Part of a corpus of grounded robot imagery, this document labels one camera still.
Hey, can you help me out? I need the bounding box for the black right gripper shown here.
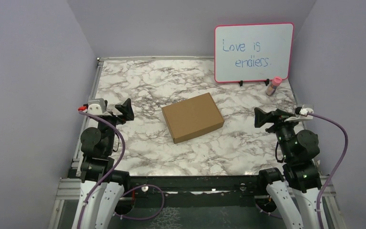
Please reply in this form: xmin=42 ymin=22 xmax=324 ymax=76
xmin=255 ymin=106 xmax=303 ymax=160

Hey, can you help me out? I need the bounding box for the brown cardboard box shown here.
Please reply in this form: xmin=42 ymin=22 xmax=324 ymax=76
xmin=162 ymin=93 xmax=224 ymax=144

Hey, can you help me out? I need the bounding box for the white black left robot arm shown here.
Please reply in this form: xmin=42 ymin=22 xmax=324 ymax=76
xmin=72 ymin=98 xmax=134 ymax=229

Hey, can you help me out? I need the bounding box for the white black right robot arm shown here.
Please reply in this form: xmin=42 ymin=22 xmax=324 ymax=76
xmin=254 ymin=108 xmax=328 ymax=229

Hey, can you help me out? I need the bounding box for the pink lidded marker jar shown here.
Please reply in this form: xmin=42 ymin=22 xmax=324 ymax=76
xmin=265 ymin=76 xmax=283 ymax=96

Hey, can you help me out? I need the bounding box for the pink framed whiteboard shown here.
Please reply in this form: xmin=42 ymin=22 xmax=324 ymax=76
xmin=214 ymin=22 xmax=295 ymax=83

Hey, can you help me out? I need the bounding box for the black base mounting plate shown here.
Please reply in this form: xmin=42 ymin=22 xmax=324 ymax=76
xmin=115 ymin=175 xmax=276 ymax=214

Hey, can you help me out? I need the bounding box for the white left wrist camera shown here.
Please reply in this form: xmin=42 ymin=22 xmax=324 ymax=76
xmin=78 ymin=98 xmax=110 ymax=116

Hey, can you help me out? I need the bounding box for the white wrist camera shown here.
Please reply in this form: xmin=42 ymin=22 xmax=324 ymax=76
xmin=285 ymin=104 xmax=314 ymax=122
xmin=78 ymin=98 xmax=110 ymax=116

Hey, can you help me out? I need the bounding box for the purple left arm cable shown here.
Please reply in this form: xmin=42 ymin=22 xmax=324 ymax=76
xmin=75 ymin=107 xmax=165 ymax=229

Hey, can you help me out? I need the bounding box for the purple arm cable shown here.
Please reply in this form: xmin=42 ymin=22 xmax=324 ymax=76
xmin=255 ymin=112 xmax=349 ymax=229
xmin=75 ymin=107 xmax=165 ymax=229

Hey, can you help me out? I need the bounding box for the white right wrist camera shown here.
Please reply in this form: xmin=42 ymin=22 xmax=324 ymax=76
xmin=285 ymin=104 xmax=314 ymax=122

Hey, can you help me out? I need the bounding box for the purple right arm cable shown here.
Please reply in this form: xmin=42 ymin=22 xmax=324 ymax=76
xmin=255 ymin=112 xmax=349 ymax=229

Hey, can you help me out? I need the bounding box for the aluminium front frame rail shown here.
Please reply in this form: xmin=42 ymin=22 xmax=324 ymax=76
xmin=49 ymin=175 xmax=346 ymax=229

